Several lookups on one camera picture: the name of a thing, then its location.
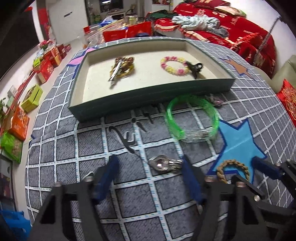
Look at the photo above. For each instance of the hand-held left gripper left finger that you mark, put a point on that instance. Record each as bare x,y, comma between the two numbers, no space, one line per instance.
108,176

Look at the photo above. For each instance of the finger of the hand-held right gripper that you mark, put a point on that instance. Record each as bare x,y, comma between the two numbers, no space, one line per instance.
264,167
254,188

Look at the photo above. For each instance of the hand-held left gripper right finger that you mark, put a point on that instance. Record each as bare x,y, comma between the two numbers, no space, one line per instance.
192,180

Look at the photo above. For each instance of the grey-green shallow tray box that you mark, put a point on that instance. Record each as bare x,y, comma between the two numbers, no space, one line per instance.
148,85

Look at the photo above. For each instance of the black hair claw clip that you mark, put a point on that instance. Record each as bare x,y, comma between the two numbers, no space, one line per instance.
195,68

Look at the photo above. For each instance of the scattered black hairpins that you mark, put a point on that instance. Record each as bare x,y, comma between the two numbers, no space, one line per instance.
126,139

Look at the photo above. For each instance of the grey checked tablecloth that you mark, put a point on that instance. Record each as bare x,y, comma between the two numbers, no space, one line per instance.
69,148

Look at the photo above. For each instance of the green translucent bangle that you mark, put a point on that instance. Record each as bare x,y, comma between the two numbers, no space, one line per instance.
172,120

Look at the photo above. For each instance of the red embroidered cushion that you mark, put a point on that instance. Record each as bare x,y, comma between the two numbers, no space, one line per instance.
288,99

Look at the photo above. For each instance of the small dark beaded ornament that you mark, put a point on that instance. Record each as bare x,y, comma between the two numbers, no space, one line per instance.
216,100

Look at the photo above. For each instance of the pale green armchair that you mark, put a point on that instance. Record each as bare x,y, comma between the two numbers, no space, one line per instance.
284,69

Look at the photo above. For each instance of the green snack bag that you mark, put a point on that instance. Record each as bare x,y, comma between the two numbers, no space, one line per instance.
11,147

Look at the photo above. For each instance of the orange printed bag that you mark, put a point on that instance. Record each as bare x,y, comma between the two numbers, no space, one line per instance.
19,124

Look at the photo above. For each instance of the black framed object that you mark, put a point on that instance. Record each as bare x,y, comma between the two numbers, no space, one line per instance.
5,176

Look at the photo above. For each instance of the blue plastic bag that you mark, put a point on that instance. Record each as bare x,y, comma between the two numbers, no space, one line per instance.
12,226

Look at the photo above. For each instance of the lime green carton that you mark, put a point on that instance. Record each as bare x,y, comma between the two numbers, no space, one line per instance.
32,98

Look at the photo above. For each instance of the red gift box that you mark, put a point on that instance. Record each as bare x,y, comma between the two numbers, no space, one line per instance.
45,71
55,56
64,49

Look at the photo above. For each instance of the green potted plant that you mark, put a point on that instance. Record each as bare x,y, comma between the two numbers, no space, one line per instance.
2,107

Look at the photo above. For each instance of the small green and yellow box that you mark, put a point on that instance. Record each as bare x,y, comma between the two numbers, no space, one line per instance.
38,62

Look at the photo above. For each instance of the red printed sofa cover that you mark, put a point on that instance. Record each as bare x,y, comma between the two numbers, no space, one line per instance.
242,30

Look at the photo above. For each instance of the red gift bag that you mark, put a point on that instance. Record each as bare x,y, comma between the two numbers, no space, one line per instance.
129,31

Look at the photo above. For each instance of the light blue clothes pile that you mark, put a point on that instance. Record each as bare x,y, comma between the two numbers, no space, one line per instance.
196,22

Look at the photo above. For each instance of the beige and green pillow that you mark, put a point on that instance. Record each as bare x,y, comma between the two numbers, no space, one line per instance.
230,11

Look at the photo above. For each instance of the white side table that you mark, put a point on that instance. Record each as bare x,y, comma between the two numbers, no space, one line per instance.
119,15

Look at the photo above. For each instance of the dark green cloth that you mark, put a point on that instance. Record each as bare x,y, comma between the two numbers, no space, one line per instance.
159,14

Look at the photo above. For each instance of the red printed pillow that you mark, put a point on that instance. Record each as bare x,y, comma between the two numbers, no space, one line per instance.
210,2

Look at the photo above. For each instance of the red wall banner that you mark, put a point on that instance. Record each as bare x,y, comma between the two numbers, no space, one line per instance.
44,22

